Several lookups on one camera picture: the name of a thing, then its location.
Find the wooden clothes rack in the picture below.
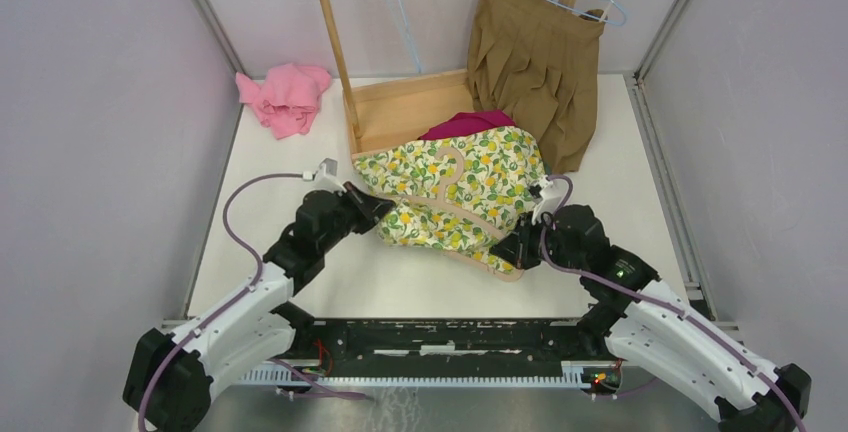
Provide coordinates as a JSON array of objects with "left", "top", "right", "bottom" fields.
[{"left": 319, "top": 0, "right": 608, "bottom": 157}]

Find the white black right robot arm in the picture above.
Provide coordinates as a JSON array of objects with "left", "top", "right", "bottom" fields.
[{"left": 490, "top": 205, "right": 812, "bottom": 431}]

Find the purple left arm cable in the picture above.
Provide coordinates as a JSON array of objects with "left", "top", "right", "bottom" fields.
[{"left": 135, "top": 173, "right": 372, "bottom": 432}]

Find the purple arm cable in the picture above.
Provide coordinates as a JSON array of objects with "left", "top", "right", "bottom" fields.
[
  {"left": 537, "top": 173, "right": 808, "bottom": 432},
  {"left": 135, "top": 173, "right": 372, "bottom": 432}
]

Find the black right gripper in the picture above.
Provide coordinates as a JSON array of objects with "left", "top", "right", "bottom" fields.
[{"left": 490, "top": 210, "right": 586, "bottom": 274}]

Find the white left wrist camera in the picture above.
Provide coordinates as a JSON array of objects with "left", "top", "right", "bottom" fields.
[{"left": 301, "top": 158, "right": 345, "bottom": 192}]

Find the magenta cloth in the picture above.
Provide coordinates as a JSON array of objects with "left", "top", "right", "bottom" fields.
[{"left": 419, "top": 109, "right": 515, "bottom": 140}]

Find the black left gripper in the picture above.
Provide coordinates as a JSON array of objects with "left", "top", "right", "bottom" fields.
[{"left": 319, "top": 181, "right": 396, "bottom": 254}]

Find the white slotted cable duct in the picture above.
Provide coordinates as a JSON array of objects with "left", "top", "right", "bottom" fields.
[{"left": 235, "top": 362, "right": 613, "bottom": 390}]

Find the beige wooden hanger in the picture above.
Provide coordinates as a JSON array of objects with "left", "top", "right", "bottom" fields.
[{"left": 381, "top": 141, "right": 535, "bottom": 282}]

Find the brown skirt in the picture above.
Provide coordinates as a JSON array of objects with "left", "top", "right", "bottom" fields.
[{"left": 466, "top": 0, "right": 605, "bottom": 174}]

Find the yellow patterned cloth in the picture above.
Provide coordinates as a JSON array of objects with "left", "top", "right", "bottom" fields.
[{"left": 352, "top": 126, "right": 545, "bottom": 281}]

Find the pink crumpled cloth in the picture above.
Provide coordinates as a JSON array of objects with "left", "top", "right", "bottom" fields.
[{"left": 235, "top": 63, "right": 333, "bottom": 140}]

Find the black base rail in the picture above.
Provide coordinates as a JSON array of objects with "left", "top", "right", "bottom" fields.
[{"left": 282, "top": 318, "right": 613, "bottom": 379}]

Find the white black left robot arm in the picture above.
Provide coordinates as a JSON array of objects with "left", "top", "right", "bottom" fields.
[{"left": 122, "top": 182, "right": 396, "bottom": 431}]

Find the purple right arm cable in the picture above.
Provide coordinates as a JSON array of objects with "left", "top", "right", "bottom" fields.
[{"left": 537, "top": 173, "right": 808, "bottom": 432}]

